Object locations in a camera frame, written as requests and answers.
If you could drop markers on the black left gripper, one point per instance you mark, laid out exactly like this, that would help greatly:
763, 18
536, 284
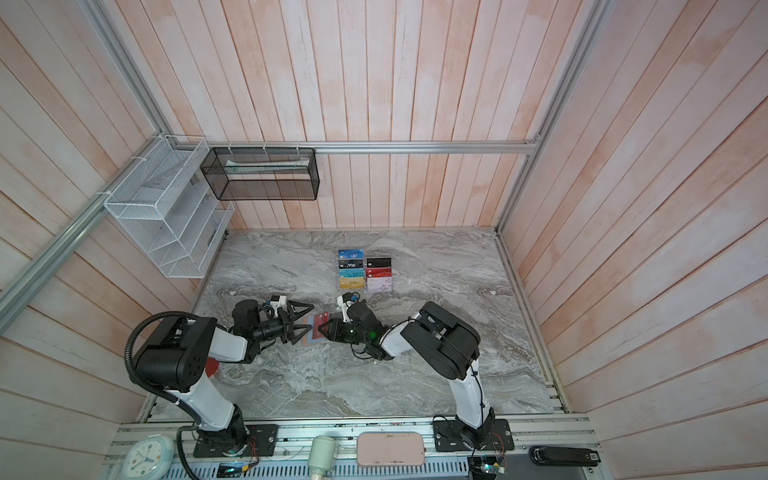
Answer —
293, 315

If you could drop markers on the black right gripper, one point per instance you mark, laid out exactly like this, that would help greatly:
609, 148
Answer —
331, 333

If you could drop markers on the dark red credit card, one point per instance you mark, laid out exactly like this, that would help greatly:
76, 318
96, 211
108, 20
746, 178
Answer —
318, 323

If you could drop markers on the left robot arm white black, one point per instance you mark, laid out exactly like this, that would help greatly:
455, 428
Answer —
167, 354

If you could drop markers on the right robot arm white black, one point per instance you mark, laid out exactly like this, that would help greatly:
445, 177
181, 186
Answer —
448, 345

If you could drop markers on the gold credit card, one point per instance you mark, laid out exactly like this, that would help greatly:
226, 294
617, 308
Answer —
352, 283

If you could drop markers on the teal credit card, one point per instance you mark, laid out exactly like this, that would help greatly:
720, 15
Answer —
352, 273

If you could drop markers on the black credit card left column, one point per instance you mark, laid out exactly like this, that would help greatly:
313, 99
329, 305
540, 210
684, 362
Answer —
345, 264

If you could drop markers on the black credit card column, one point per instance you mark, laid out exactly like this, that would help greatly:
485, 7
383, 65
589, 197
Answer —
345, 264
378, 262

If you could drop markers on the black credit card right column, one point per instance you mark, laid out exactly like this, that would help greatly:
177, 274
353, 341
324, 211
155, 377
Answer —
378, 262

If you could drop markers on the pink rectangular case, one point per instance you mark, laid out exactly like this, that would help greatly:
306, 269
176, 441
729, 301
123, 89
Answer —
390, 449

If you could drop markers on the black mesh basket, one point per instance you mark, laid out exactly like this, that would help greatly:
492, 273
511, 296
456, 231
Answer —
262, 173

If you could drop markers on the white analog clock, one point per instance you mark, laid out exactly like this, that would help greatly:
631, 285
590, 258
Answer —
148, 459

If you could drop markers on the black stapler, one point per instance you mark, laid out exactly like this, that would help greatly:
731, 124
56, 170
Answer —
559, 456

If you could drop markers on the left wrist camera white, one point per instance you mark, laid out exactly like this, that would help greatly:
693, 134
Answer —
278, 303

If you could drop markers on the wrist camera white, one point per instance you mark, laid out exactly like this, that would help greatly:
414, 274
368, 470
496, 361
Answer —
278, 303
345, 301

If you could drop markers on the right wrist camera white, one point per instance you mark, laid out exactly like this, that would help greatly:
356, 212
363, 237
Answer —
345, 301

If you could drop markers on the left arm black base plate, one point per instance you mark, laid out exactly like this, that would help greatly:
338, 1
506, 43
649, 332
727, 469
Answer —
249, 441

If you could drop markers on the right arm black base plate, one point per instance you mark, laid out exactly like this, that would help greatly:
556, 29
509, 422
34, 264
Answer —
452, 435

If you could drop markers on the white wire mesh shelf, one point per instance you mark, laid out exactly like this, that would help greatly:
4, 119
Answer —
168, 208

